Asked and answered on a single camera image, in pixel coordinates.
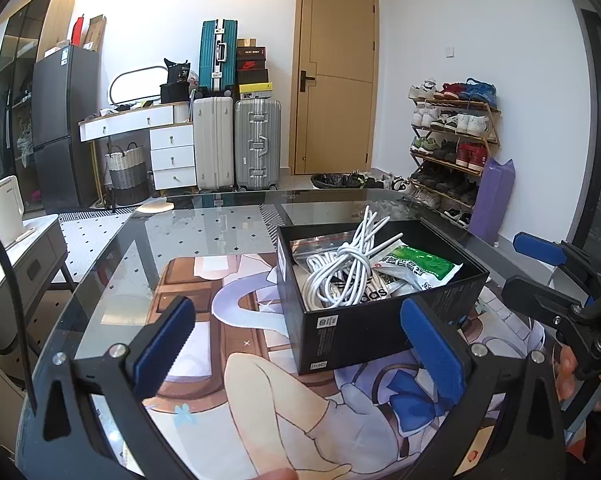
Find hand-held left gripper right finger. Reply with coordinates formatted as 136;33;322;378
399;296;566;480

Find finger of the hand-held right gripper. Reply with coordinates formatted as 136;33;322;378
513;230;601;307
501;275;586;344

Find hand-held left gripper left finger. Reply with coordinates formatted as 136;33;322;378
28;296;197;480

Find black cardboard box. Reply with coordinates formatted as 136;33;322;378
275;217;490;376

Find bag of round white shoelaces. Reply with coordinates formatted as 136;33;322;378
325;267;406;311

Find green white packet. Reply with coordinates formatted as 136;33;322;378
375;244;464;293

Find white cable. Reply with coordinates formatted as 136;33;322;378
300;205;406;308

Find person's right hand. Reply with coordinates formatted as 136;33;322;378
555;345;581;402

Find person's left hand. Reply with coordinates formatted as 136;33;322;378
250;467;298;480

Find purple bag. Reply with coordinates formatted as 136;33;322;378
468;157;515;246

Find printed desk mat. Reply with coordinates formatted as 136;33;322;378
145;255;546;480

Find wooden shoe rack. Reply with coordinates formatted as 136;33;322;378
408;97;501;226

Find grey side cabinet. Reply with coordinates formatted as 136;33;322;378
0;214;76;356

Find shoe rack with shoes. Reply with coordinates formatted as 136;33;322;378
408;77;499;226

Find shoes on floor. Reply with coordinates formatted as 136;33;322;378
348;170;411;191

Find woven laundry basket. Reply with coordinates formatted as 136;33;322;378
104;142;151;206

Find white dresser with drawers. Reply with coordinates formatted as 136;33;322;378
79;102;197;191

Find white appliance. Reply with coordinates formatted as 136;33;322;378
0;175;25;243

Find white suitcase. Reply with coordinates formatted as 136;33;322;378
193;94;236;191

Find silver suitcase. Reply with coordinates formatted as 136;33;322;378
233;97;282;191

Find black refrigerator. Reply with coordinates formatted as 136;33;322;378
32;45;101;213

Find wooden door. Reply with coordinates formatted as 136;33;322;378
293;0;380;176

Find oval mirror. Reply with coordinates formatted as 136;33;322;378
108;65;168;108

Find black bag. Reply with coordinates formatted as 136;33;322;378
160;57;191;103

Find stack of shoe boxes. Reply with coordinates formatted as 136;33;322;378
235;37;272;100

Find teal suitcase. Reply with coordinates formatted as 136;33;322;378
199;19;238;93

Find tall dark glass cabinet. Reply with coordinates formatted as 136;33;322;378
0;0;76;181

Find brown cardboard piece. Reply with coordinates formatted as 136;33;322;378
83;15;107;53

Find black cable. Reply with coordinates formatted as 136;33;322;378
0;185;38;416

